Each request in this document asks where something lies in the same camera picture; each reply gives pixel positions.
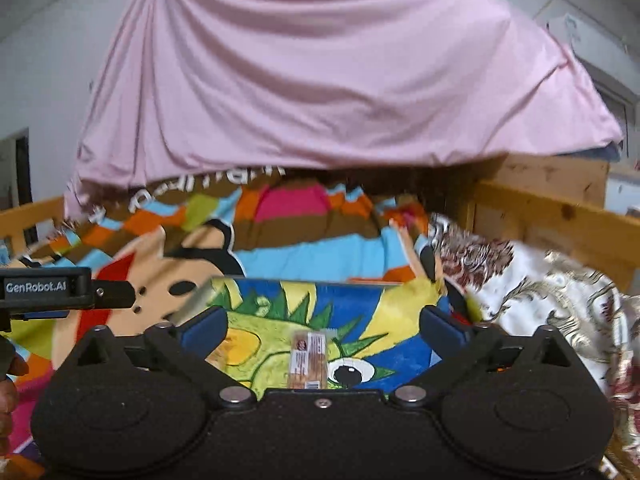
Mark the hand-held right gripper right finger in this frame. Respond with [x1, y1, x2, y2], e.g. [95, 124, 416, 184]
[392, 306, 576, 408]

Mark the person's left hand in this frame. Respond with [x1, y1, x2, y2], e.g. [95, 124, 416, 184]
[0, 355, 29, 441]

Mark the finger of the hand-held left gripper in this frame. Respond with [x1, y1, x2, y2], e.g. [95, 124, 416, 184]
[92, 281, 136, 308]

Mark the cartoon printed blanket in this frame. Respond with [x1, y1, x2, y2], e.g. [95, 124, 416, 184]
[0, 170, 476, 466]

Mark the clear biscuit packet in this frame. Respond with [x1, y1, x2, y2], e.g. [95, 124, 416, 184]
[288, 330, 329, 392]

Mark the floral patterned cloth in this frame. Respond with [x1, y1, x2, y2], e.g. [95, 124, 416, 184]
[430, 212, 640, 480]

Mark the metal tray with painted bottom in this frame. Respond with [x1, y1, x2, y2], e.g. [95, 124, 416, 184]
[170, 275, 476, 393]

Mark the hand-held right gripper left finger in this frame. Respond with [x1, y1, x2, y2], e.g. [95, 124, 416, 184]
[75, 306, 251, 408]

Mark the white wall air conditioner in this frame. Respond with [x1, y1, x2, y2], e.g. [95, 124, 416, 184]
[545, 10, 640, 81]

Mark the wooden bed rail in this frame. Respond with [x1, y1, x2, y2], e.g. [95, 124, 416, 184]
[0, 197, 67, 261]

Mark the wooden bed frame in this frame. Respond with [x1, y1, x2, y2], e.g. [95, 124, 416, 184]
[450, 152, 640, 291]

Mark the pink pillow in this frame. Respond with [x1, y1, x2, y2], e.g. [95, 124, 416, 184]
[62, 0, 625, 221]

